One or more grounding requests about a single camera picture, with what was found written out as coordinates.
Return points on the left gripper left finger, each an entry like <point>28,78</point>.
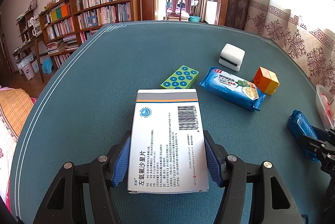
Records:
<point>77,188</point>

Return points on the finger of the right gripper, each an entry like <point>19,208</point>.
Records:
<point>311,142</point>

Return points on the blue cracker packet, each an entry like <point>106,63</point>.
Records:
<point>233,88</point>
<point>303,132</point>

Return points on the red snack packet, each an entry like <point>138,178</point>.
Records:
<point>327,105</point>

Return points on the orange yellow toy brick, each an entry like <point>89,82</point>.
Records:
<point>266,81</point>

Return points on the white medicine box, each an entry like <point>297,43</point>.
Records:
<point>167,153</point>

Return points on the small white eraser case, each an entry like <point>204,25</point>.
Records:
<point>231,57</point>

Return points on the green dotted block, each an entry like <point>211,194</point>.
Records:
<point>183,78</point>

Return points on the clear plastic bowl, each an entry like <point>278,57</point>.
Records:
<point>327,122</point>

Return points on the orange checked bed cover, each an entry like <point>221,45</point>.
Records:
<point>16,106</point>

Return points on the patterned curtain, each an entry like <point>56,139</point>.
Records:
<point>304,29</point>

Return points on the blue plastic basin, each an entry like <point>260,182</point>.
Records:
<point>195,19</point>

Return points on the small wooden side shelf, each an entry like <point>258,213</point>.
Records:
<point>27,24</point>

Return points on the wooden bookshelf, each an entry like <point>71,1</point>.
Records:
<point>67,24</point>

